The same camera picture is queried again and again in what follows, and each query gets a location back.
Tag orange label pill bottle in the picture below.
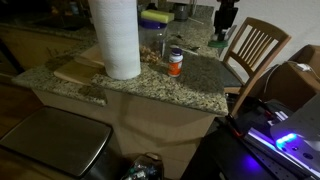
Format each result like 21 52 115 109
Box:
168 48 183 77

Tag wooden chair with green seat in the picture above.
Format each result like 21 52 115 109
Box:
221 17 291 116

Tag cardboard box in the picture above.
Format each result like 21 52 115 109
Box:
259 45 320 111

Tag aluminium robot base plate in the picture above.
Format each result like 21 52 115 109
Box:
244 109 320 180

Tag green lid with white case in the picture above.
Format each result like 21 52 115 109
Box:
208 32 228 48

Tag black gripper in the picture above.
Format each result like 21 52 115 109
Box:
214 0 239 34

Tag clear jar with purple lid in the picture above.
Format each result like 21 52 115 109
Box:
138 18 167 63

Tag white paper towel roll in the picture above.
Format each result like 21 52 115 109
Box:
88 0 141 80

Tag yellow green sponge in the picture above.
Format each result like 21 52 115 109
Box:
141 9 174 24

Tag stainless steel trash can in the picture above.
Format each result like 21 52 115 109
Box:
0 107 121 180

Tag wooden cutting board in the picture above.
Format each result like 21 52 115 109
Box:
54 44 105 86

